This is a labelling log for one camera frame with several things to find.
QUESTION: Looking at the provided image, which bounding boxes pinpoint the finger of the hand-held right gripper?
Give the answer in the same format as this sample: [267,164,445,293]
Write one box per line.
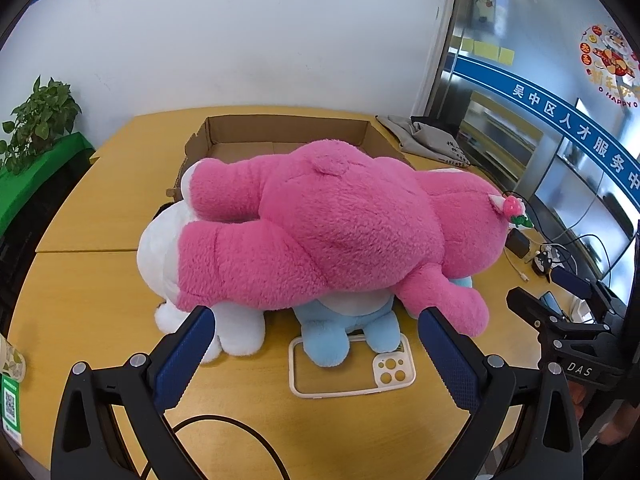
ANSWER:
[549,268,628,316]
[506,286,571,346]

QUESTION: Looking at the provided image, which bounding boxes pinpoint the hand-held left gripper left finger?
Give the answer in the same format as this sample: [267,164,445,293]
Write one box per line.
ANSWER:
[51,305,221,480]

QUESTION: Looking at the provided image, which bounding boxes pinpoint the pink plush bear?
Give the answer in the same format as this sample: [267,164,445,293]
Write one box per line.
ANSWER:
[176,138,527,337]

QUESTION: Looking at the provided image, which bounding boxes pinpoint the white clear phone case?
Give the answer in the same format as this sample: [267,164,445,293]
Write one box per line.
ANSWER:
[288,334,417,400]

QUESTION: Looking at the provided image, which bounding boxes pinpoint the green floral packet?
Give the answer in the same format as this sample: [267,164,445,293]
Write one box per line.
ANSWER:
[0,337,27,378]

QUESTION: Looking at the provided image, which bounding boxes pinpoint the black power adapter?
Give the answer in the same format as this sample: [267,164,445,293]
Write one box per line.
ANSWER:
[505,227,536,261]

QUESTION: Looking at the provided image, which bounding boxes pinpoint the round festive window sticker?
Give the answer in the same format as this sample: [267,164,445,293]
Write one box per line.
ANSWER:
[580,22,640,108]

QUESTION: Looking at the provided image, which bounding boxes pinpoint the cartoon poster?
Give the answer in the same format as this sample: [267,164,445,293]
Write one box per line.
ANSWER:
[472,0,511,43]

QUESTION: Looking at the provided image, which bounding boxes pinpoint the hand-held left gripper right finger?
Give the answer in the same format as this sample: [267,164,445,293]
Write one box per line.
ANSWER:
[419,306,586,480]

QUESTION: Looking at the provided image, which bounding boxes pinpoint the blue banner strip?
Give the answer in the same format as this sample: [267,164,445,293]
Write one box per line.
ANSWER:
[452,52,640,191]

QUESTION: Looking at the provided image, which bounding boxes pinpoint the white charging cable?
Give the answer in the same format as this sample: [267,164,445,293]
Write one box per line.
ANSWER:
[505,245,532,283]

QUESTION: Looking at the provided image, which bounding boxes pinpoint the light blue plush toy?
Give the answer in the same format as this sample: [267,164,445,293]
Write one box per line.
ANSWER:
[294,275,473,368]

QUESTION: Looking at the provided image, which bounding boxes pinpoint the potted green plant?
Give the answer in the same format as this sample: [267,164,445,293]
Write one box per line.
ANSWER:
[0,75,82,176]

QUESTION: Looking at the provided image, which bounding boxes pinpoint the grey fabric bag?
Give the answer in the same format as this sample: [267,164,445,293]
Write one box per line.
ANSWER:
[376,114,473,170]

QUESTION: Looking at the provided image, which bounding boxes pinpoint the white paper sheet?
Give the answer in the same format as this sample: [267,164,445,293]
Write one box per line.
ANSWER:
[565,295,597,323]

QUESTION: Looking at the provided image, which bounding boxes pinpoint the green code sticker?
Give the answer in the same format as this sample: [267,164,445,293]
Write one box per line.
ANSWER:
[0,372,25,445]

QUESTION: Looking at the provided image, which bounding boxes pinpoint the person's right hand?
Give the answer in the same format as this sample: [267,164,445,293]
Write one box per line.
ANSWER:
[570,382,640,448]

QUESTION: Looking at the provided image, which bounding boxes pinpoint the white panda plush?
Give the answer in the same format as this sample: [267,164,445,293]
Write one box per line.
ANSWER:
[137,162,266,363]

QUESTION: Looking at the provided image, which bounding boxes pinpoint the cardboard box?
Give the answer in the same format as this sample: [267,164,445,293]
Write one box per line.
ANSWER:
[166,115,416,198]

